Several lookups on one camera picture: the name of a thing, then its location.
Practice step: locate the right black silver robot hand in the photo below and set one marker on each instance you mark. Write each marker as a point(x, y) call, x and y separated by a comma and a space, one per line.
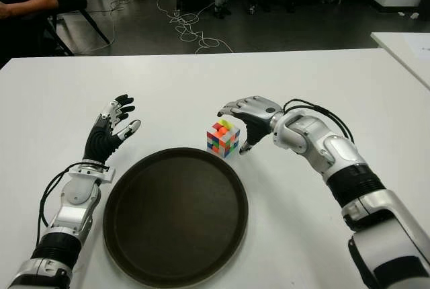
point(258, 107)

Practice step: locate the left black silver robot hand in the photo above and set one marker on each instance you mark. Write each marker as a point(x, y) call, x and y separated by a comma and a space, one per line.
point(100, 139)

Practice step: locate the multicolour Rubik's cube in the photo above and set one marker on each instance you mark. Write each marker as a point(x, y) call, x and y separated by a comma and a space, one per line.
point(223, 139)

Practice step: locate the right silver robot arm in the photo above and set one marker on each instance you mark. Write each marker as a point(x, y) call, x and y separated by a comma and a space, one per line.
point(336, 154)

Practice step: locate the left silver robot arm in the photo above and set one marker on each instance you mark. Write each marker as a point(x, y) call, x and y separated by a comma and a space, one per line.
point(75, 201)

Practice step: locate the round dark brown plate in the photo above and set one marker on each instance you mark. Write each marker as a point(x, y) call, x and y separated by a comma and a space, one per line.
point(174, 218)

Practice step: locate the black chair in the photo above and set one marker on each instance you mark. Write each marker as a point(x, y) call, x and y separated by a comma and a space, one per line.
point(95, 28)

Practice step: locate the seated person black shirt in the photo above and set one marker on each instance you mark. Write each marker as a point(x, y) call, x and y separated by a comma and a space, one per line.
point(30, 3)

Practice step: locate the white side table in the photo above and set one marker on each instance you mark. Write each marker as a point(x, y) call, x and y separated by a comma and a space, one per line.
point(406, 50)

